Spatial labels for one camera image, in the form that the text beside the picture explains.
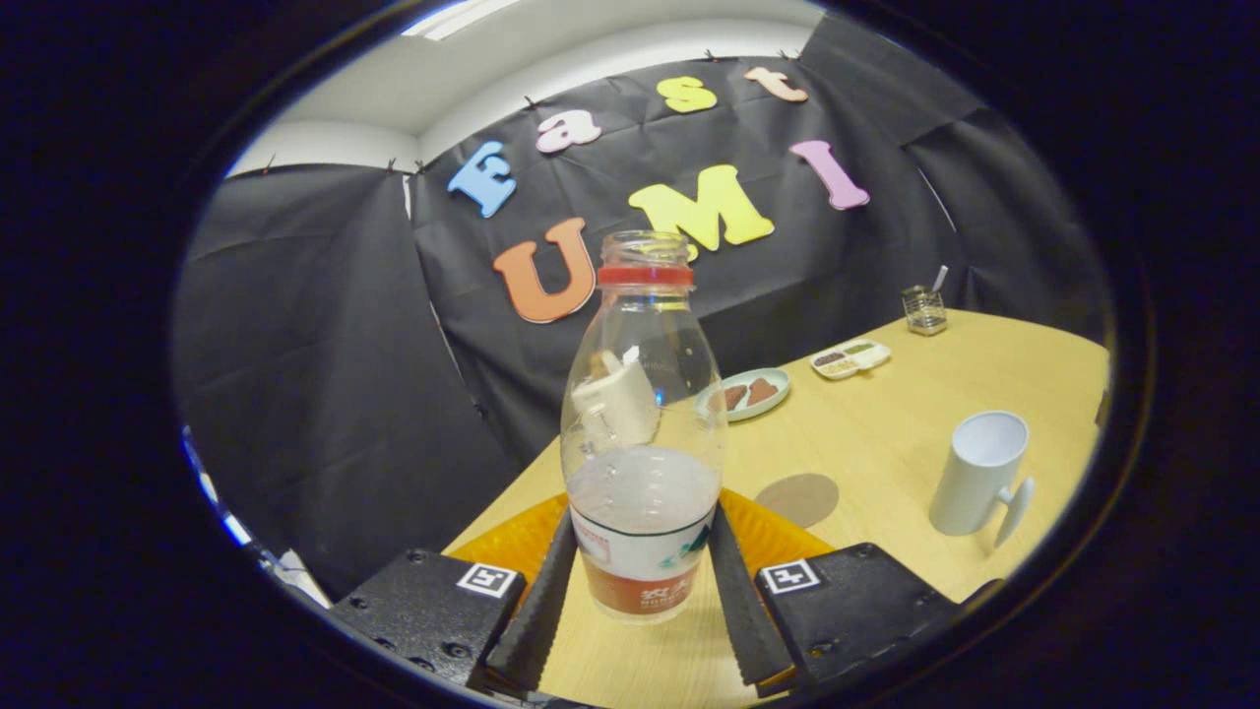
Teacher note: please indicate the pale green plate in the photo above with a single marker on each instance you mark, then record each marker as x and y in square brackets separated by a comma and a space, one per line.
[778, 382]

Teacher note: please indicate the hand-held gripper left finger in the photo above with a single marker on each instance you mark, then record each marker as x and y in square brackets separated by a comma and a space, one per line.
[536, 611]

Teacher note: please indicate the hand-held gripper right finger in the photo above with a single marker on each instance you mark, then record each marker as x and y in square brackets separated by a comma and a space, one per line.
[745, 611]

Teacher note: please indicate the metal spoon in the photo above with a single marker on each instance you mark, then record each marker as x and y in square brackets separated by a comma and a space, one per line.
[940, 279]

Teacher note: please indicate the clear plastic juice bottle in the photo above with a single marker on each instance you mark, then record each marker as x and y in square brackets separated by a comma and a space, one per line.
[642, 532]

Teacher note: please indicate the brown meat slice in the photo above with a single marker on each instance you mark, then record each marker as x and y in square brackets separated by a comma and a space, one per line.
[763, 392]
[734, 397]

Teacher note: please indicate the white divided seasoning dish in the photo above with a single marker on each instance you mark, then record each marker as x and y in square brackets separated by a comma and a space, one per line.
[851, 359]

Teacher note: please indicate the ceiling light panel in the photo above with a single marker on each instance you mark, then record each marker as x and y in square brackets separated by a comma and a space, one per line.
[458, 18]

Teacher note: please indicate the wooden table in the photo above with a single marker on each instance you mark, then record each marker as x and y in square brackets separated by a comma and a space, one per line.
[866, 443]

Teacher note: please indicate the round brown coaster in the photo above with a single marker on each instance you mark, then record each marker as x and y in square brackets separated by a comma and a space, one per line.
[797, 499]

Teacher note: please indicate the white toaster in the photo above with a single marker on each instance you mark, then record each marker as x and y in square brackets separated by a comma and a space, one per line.
[615, 404]

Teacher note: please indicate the white cup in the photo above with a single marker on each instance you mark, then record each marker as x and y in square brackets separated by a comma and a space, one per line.
[970, 483]

